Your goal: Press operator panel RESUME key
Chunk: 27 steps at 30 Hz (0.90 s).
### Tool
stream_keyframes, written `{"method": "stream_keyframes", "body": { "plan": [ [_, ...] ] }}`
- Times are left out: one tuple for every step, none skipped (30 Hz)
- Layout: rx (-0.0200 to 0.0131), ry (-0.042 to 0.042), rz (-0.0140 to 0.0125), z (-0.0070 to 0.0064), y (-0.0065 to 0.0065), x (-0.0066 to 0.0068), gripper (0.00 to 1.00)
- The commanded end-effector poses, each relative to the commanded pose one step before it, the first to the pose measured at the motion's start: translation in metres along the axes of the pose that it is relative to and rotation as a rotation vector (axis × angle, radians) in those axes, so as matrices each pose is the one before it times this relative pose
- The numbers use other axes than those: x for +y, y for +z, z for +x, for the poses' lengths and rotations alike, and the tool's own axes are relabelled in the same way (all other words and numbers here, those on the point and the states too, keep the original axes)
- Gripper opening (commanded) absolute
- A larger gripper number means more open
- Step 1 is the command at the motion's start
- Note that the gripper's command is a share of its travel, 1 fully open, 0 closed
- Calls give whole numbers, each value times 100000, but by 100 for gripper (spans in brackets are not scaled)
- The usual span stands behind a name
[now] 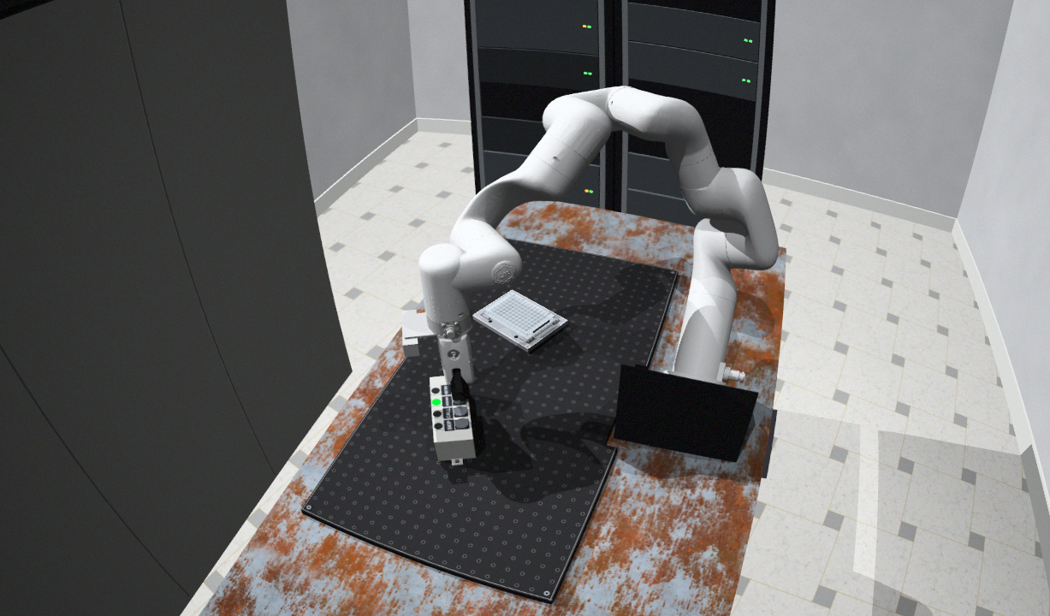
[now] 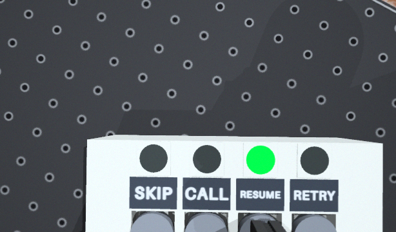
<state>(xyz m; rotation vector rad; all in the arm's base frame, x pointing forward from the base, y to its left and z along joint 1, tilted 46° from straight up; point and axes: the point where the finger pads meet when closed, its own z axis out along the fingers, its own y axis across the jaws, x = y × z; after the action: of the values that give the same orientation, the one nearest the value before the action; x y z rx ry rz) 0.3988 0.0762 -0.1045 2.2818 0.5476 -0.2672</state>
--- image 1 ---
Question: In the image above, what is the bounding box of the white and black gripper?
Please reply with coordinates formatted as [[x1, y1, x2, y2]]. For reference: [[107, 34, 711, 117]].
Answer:
[[436, 322, 474, 400]]

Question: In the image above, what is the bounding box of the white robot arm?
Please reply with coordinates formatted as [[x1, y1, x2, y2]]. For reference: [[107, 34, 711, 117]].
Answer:
[[402, 86, 779, 386]]

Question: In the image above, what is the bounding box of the white operator panel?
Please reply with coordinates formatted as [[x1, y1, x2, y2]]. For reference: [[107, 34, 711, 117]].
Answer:
[[431, 376, 476, 465]]

